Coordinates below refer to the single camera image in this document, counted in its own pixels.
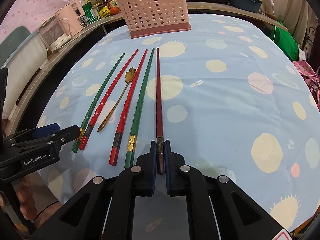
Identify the dark maroon chopstick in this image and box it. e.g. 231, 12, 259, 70
156, 48, 164, 174

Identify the red chopstick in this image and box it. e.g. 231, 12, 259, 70
79, 49, 139, 151
108, 49, 148, 166

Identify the green chopstick gold band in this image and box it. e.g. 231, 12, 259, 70
71, 52, 126, 153

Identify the gold flower spoon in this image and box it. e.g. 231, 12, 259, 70
97, 67, 136, 132

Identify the person left hand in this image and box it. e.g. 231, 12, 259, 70
15, 172, 62, 229

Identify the white dish rack bin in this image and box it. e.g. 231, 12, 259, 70
1, 26, 47, 119

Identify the blue patterned tablecloth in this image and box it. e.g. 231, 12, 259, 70
38, 14, 319, 231

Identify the white clear blender jug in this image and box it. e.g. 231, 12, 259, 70
38, 15, 71, 52

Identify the pink electric kettle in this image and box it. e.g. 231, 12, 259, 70
55, 0, 85, 36

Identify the pink dotted curtain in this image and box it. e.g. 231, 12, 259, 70
1, 0, 72, 41

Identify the yellow snack packet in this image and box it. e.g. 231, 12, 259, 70
98, 6, 111, 18

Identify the red tomato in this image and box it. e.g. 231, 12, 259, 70
110, 7, 120, 15

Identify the pink perforated utensil basket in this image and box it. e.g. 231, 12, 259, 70
117, 0, 191, 38

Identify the green bag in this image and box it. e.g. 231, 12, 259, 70
269, 26, 299, 61

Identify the beige curtain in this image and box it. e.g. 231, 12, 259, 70
260, 0, 319, 44

